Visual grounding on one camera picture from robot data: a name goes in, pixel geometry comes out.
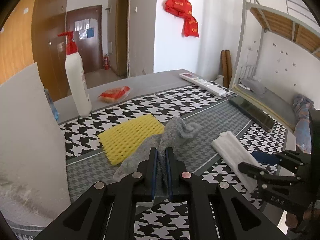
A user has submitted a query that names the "white foam box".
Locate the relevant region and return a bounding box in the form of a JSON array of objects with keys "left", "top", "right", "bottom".
[{"left": 0, "top": 62, "right": 72, "bottom": 228}]

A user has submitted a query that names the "person's right hand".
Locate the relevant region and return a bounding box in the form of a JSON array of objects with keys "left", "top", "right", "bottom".
[{"left": 286, "top": 209, "right": 314, "bottom": 230}]

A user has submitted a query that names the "black flat box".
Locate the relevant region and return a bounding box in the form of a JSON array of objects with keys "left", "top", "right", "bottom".
[{"left": 229, "top": 95, "right": 275, "bottom": 132}]

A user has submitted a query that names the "dark brown entrance door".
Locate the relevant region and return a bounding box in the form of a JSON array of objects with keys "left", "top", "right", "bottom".
[{"left": 65, "top": 4, "right": 103, "bottom": 74}]

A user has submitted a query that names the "white foam sheet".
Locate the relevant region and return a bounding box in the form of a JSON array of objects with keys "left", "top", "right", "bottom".
[{"left": 211, "top": 131, "right": 265, "bottom": 193}]

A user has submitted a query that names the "light wooden side door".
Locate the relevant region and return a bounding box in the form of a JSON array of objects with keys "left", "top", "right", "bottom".
[{"left": 115, "top": 0, "right": 130, "bottom": 78}]

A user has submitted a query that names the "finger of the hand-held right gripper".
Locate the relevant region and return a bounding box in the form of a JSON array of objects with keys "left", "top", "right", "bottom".
[
  {"left": 238, "top": 162, "right": 303, "bottom": 193},
  {"left": 251, "top": 150, "right": 310, "bottom": 173}
]

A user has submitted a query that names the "white remote control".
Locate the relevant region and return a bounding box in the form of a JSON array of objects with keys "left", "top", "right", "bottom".
[{"left": 179, "top": 72, "right": 227, "bottom": 96}]

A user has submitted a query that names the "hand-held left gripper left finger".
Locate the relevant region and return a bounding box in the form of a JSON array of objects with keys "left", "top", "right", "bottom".
[{"left": 32, "top": 147, "right": 158, "bottom": 240}]

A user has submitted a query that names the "red printed bag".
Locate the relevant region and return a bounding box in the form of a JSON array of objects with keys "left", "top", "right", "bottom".
[
  {"left": 181, "top": 15, "right": 200, "bottom": 38},
  {"left": 164, "top": 0, "right": 192, "bottom": 18}
]

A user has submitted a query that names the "grey mattress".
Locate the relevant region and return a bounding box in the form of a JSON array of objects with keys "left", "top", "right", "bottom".
[{"left": 232, "top": 84, "right": 300, "bottom": 133}]

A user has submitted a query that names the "grey pillow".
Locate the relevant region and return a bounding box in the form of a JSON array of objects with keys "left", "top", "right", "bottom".
[{"left": 239, "top": 78, "right": 266, "bottom": 98}]

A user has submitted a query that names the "white metal bunk bed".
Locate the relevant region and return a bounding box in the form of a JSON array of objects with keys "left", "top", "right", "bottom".
[{"left": 231, "top": 0, "right": 320, "bottom": 135}]

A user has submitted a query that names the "houndstooth tablecloth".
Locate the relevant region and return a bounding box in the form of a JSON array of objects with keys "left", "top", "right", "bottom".
[{"left": 10, "top": 85, "right": 288, "bottom": 240}]

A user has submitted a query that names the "white red pump bottle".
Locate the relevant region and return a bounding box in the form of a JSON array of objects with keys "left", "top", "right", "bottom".
[{"left": 57, "top": 31, "right": 92, "bottom": 117}]

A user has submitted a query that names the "brown wooden board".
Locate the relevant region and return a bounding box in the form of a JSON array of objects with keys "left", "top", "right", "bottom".
[{"left": 221, "top": 50, "right": 233, "bottom": 88}]

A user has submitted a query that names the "grey sock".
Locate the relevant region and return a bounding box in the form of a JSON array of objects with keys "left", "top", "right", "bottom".
[{"left": 112, "top": 116, "right": 202, "bottom": 207}]

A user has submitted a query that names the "yellow foam net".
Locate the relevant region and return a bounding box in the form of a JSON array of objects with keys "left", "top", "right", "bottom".
[{"left": 97, "top": 114, "right": 165, "bottom": 166}]

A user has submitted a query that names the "red snack packet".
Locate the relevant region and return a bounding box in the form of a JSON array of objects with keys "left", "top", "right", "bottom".
[{"left": 98, "top": 86, "right": 131, "bottom": 103}]

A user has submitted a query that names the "blue patterned quilt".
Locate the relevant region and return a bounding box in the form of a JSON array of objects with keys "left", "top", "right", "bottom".
[{"left": 292, "top": 94, "right": 314, "bottom": 153}]

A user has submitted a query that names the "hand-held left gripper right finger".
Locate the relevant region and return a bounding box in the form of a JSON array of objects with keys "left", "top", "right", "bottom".
[{"left": 166, "top": 147, "right": 288, "bottom": 240}]

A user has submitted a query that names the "white door notice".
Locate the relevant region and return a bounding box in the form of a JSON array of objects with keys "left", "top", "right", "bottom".
[{"left": 74, "top": 19, "right": 90, "bottom": 30}]

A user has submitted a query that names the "wooden wardrobe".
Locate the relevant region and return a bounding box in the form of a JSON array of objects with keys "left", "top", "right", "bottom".
[{"left": 0, "top": 0, "right": 69, "bottom": 98}]

